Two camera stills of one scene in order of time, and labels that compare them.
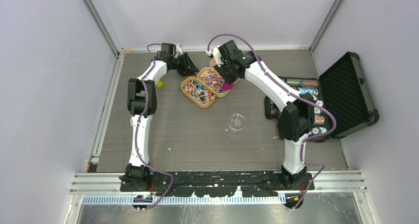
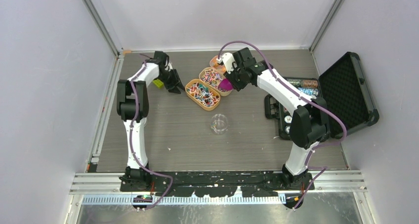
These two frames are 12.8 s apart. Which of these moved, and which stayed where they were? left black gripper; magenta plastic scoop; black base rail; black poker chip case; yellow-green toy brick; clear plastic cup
Moved: clear plastic cup; left black gripper
Stayed: black base rail; black poker chip case; yellow-green toy brick; magenta plastic scoop
